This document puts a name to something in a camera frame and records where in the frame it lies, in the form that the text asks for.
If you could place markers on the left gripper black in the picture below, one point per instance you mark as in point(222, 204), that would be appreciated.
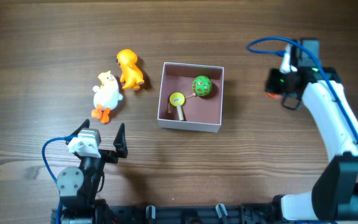
point(105, 154)

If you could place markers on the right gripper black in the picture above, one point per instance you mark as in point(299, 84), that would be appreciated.
point(276, 83)

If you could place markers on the orange ribbed round toy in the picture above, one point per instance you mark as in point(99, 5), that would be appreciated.
point(274, 96)

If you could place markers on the white plush duck toy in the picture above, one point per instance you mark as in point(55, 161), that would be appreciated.
point(106, 97)

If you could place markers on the orange plastic dinosaur toy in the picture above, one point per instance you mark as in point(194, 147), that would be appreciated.
point(131, 76)

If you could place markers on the wooden rattle drum toy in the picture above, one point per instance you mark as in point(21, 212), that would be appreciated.
point(177, 100)

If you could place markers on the green patterned ball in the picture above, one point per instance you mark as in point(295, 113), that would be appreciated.
point(202, 86)

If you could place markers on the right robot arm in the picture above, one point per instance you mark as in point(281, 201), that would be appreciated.
point(334, 196)

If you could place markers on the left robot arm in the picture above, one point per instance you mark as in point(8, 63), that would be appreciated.
point(78, 186)

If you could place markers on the white cardboard box pink interior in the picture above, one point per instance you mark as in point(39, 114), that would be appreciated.
point(201, 113)

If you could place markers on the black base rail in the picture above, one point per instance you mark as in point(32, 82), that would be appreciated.
point(220, 213)

